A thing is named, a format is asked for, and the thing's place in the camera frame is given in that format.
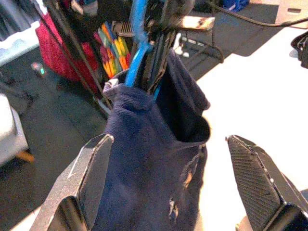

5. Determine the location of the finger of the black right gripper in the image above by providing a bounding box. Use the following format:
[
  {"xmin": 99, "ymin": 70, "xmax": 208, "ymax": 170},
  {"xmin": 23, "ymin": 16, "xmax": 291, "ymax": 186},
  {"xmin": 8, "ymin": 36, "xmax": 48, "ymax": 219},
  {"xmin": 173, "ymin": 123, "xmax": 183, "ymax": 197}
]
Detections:
[
  {"xmin": 141, "ymin": 33, "xmax": 162, "ymax": 92},
  {"xmin": 154, "ymin": 31, "xmax": 178, "ymax": 93}
]

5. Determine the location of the blue plastic hanger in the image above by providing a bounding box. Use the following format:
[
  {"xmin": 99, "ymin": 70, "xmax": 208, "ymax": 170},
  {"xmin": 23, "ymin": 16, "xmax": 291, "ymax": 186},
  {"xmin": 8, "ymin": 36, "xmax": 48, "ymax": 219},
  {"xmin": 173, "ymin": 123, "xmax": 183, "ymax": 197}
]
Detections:
[{"xmin": 124, "ymin": 0, "xmax": 161, "ymax": 101}]

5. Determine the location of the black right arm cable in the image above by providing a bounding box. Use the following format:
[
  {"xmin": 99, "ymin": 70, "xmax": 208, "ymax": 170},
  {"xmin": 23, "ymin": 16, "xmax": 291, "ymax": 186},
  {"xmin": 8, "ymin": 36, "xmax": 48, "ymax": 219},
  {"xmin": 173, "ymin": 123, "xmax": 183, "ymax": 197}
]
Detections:
[{"xmin": 204, "ymin": 0, "xmax": 308, "ymax": 27}]

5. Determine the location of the navy blue garment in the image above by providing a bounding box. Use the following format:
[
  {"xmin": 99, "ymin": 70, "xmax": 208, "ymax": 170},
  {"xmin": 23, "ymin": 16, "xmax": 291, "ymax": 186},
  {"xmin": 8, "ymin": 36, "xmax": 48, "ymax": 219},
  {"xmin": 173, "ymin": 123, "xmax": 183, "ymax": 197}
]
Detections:
[{"xmin": 92, "ymin": 48, "xmax": 212, "ymax": 231}]

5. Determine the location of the colourful striped garment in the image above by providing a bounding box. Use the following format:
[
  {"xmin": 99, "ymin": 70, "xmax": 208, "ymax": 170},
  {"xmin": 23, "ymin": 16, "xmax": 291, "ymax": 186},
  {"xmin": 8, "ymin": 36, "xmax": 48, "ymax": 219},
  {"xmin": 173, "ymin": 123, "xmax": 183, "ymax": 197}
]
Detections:
[{"xmin": 95, "ymin": 21, "xmax": 132, "ymax": 79}]

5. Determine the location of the black metal clothes rack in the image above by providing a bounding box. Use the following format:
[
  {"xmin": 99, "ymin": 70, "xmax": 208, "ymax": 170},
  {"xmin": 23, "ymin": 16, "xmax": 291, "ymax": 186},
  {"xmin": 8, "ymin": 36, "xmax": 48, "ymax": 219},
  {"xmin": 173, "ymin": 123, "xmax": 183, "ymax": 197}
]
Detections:
[{"xmin": 43, "ymin": 0, "xmax": 114, "ymax": 121}]

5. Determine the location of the grey padded ottoman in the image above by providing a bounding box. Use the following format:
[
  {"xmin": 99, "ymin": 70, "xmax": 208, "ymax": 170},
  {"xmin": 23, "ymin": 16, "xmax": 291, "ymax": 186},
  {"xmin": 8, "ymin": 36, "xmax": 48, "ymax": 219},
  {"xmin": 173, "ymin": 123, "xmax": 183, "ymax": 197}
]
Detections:
[{"xmin": 0, "ymin": 92, "xmax": 36, "ymax": 167}]

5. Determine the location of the red hanging garment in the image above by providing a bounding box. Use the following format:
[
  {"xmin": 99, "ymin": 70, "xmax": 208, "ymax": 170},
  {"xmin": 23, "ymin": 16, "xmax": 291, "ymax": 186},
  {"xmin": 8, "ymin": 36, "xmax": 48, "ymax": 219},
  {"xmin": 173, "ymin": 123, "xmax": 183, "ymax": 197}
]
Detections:
[{"xmin": 35, "ymin": 0, "xmax": 104, "ymax": 94}]

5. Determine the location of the black carpet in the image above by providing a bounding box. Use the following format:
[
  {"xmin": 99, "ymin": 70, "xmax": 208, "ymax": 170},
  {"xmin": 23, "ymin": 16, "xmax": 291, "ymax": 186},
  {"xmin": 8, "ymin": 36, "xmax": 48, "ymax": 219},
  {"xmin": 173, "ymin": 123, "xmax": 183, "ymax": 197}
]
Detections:
[{"xmin": 0, "ymin": 2, "xmax": 280, "ymax": 231}]

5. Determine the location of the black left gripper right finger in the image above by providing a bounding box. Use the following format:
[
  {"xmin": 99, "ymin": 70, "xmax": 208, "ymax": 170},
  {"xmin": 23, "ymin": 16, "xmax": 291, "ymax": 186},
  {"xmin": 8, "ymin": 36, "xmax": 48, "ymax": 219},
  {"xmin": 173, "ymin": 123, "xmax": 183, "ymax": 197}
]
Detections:
[{"xmin": 225, "ymin": 134, "xmax": 308, "ymax": 231}]

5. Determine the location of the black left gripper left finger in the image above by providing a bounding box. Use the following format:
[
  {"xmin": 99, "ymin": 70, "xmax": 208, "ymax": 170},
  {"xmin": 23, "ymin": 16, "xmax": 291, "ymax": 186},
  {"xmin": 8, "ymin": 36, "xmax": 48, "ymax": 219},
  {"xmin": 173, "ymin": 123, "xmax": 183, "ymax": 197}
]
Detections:
[{"xmin": 30, "ymin": 133, "xmax": 115, "ymax": 231}]

